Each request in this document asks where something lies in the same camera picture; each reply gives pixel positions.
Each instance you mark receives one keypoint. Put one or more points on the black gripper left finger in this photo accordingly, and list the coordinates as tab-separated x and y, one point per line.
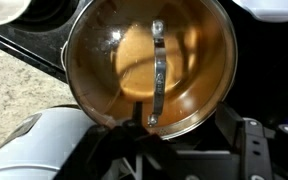
117	150

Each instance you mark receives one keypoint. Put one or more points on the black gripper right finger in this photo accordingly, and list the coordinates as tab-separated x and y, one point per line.
247	143

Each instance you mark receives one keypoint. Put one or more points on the black electric stove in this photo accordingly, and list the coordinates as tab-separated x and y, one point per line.
267	66

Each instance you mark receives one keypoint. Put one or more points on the white rice cooker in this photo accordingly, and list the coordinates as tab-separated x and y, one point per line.
44	146

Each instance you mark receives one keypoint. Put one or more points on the large white mixing bowl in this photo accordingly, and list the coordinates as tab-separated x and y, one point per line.
270	8

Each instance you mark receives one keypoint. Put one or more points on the small white bowl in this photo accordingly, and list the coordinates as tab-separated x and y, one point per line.
0	10

